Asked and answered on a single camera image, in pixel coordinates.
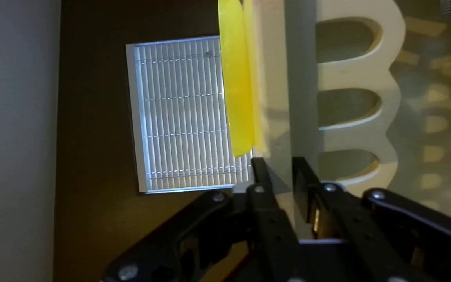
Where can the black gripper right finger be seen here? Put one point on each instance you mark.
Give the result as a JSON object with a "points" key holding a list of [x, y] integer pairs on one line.
{"points": [[382, 230]]}

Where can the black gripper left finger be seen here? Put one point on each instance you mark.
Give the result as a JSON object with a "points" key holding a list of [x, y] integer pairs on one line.
{"points": [[266, 230]]}

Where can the cream wooden shelf stand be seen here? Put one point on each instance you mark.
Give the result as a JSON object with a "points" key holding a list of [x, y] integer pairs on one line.
{"points": [[360, 68]]}

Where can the yellow plastic tray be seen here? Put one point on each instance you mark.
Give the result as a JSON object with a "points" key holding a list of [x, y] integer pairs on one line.
{"points": [[235, 79]]}

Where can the white slatted window blind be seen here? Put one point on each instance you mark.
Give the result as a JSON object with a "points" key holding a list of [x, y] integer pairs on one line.
{"points": [[183, 115]]}

